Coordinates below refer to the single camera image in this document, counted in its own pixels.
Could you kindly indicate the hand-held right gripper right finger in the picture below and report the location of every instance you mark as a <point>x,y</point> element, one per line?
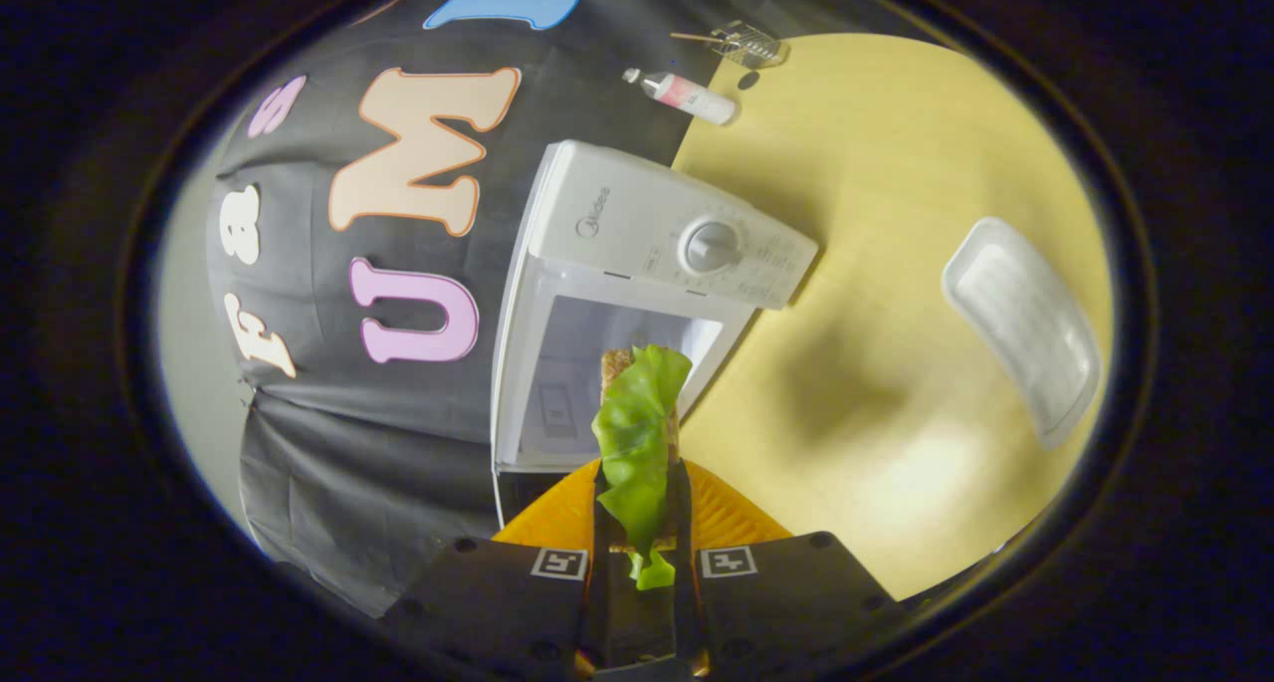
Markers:
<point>786,602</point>

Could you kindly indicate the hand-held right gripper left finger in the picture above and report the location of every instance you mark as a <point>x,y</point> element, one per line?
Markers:
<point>498,602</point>

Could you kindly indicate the toast and lettuce sandwich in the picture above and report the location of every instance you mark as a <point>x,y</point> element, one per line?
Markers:
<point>637,433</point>

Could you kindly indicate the white microwave oven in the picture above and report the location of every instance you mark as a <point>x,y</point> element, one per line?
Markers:
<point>637,224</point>

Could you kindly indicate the black backdrop cloth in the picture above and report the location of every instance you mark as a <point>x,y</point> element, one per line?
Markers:
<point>318,463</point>

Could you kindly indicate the white rectangular plastic tray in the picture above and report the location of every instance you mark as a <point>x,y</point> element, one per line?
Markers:
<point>1025,329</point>

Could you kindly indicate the clear bottle with pink label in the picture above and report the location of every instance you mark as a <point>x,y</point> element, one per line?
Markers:
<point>687,95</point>

